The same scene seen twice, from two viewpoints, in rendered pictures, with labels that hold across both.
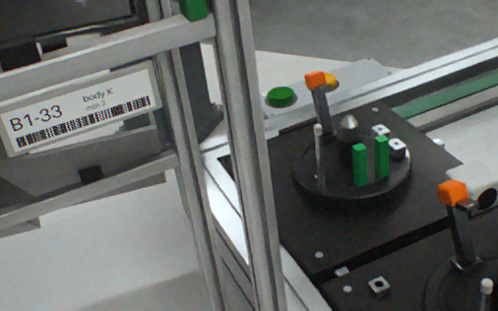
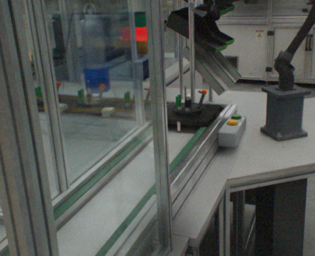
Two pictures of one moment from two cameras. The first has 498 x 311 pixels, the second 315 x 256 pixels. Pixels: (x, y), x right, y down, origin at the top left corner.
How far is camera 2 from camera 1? 234 cm
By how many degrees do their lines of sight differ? 109
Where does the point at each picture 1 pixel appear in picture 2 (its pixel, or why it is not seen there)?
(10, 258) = (253, 110)
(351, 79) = (227, 127)
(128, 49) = not seen: hidden behind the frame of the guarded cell
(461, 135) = (184, 140)
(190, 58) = (272, 104)
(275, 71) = (296, 156)
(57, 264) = (242, 113)
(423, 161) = (176, 117)
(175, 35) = not seen: hidden behind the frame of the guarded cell
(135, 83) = not seen: hidden behind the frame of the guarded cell
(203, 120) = (271, 130)
